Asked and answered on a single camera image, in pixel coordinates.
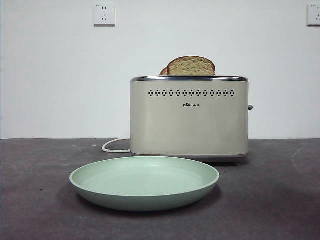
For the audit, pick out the large brown-crust bread slice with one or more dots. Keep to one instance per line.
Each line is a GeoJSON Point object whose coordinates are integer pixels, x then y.
{"type": "Point", "coordinates": [191, 67]}

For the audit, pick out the pale green round plate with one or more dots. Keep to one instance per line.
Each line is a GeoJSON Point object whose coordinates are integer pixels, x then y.
{"type": "Point", "coordinates": [145, 180]}

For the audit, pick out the beige two-slot toaster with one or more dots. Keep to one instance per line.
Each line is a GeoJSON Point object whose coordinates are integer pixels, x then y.
{"type": "Point", "coordinates": [187, 125]}

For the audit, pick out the small brown-crust bread slice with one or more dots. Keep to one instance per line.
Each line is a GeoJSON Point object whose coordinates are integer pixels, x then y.
{"type": "Point", "coordinates": [164, 72]}

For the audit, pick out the white wall socket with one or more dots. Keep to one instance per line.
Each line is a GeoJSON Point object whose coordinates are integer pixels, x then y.
{"type": "Point", "coordinates": [105, 21]}
{"type": "Point", "coordinates": [314, 21]}

